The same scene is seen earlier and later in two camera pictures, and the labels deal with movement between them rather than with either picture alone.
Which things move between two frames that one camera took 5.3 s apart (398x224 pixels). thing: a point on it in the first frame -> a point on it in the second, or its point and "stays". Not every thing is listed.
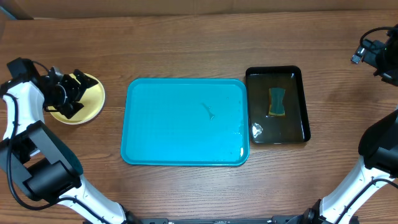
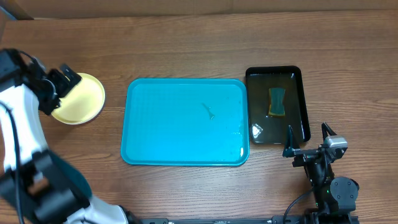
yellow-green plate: [92, 101] stays
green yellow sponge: [277, 107] stays
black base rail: [285, 219] stays
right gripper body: [382, 59] -> [304, 155]
